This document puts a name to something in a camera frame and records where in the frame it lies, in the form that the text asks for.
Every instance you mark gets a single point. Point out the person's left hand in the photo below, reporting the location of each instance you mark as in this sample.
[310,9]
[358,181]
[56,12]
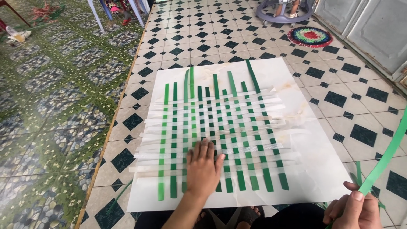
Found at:
[202,171]

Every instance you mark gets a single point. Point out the person's right hand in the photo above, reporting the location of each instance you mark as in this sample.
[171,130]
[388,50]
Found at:
[359,214]

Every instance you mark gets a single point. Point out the woven green and white strips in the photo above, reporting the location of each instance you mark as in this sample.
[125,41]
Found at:
[241,133]

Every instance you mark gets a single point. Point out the long light green plastic strip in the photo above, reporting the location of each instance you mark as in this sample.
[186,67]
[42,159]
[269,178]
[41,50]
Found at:
[386,155]

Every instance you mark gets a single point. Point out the person's sandalled feet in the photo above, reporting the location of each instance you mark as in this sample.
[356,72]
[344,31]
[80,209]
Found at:
[248,216]

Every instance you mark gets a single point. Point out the person's black trousers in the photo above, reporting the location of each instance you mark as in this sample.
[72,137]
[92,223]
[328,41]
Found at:
[286,218]

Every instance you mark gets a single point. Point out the thin dark green strip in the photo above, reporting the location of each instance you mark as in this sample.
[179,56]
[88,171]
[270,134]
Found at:
[119,197]

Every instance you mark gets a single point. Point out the white plastic chair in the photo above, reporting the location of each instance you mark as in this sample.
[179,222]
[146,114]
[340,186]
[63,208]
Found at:
[138,12]

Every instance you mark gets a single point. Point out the grey baby walker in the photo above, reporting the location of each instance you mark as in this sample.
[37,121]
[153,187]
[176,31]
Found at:
[279,17]

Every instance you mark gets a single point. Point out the round colourful rag rug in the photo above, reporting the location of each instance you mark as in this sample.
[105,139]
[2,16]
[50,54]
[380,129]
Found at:
[310,36]

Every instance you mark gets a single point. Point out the grey metal door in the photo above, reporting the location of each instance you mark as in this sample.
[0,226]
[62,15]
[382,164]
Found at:
[375,31]

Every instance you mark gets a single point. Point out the blue plastic chair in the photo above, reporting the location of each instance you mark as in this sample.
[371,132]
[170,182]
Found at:
[106,9]

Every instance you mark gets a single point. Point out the heap of red green strips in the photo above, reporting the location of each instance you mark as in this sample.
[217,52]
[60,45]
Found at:
[47,11]

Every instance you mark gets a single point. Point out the clear plastic bottle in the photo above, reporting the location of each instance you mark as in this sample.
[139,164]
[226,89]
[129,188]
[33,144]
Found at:
[17,34]

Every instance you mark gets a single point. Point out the red chair leg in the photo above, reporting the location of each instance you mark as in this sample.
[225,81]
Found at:
[14,12]

